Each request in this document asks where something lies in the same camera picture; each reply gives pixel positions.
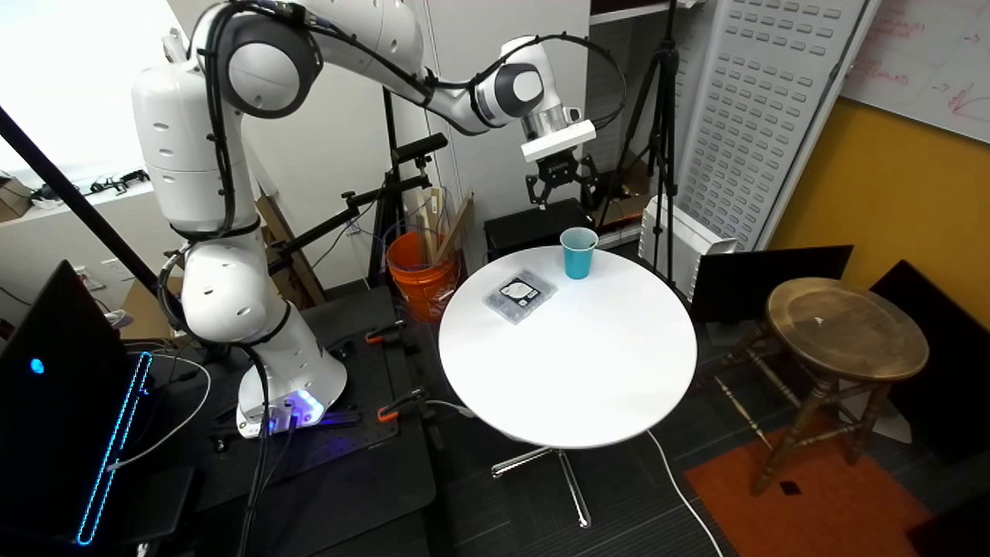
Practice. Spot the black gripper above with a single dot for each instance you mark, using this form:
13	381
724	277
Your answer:
561	170

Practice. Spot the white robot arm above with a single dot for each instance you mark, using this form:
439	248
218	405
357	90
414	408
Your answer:
257	61

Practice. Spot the blue plastic cup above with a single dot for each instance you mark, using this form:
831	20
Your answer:
579	246

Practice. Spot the packaged hard drive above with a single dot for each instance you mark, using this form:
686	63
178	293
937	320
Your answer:
521	296

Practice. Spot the orange bucket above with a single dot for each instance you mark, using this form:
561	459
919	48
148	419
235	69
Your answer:
426	286

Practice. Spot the white round table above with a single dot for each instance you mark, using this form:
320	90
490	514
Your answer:
597	364

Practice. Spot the white perforated panel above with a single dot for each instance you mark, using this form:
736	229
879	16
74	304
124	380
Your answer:
767	85

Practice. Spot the round wooden stool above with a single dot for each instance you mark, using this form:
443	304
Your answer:
856	346

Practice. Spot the black monitor with blue light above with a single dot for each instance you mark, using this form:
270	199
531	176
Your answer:
68	396

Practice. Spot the wall whiteboard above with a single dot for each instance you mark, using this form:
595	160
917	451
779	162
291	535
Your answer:
929	61

